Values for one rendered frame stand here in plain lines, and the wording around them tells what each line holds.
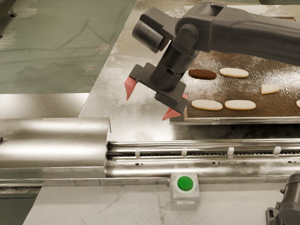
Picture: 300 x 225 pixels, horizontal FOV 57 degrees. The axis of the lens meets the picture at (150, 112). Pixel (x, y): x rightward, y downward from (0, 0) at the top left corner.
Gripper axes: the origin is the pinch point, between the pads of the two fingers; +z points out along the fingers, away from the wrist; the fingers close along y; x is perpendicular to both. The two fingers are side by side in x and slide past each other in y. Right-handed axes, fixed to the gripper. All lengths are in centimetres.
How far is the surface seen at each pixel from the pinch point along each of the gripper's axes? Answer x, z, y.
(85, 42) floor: 176, 139, -76
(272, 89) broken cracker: 37, 0, 35
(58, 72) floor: 124, 142, -74
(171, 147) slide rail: 7.6, 17.9, 13.6
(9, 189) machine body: -18.0, 38.2, -21.8
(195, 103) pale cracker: 23.0, 10.6, 14.4
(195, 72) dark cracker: 35.7, 8.8, 10.4
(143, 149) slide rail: 4.5, 21.1, 6.5
